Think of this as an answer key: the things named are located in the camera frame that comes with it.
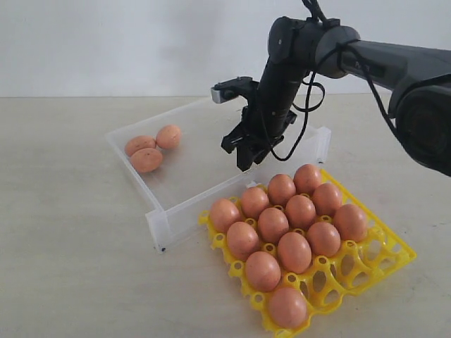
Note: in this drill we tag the clear plastic bin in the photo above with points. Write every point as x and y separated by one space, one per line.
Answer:
199 172

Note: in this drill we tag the brown egg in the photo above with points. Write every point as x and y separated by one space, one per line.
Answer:
139 142
146 160
300 212
294 252
287 307
280 189
324 239
242 240
262 271
327 199
168 137
307 178
272 225
223 213
351 222
253 201

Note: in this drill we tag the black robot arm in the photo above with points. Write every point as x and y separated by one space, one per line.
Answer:
418 113

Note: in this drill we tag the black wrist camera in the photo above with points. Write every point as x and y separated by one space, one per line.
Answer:
228 90

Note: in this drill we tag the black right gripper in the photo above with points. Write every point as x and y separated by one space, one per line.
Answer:
267 116

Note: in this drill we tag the yellow plastic egg tray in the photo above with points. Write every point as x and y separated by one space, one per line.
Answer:
356 267

